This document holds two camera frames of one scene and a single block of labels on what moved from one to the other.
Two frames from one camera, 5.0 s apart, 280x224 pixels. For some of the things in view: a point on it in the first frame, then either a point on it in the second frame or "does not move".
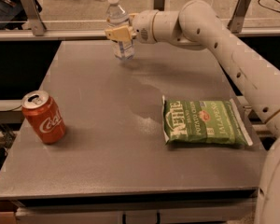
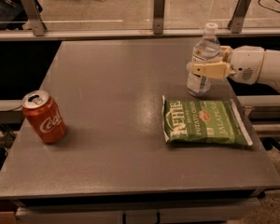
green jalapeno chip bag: (214, 121) does not move
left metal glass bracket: (35, 21) does not move
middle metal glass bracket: (159, 0) does not move
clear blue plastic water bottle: (117, 18) -> (207, 49)
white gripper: (143, 26) -> (245, 63)
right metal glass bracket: (236, 23) does not move
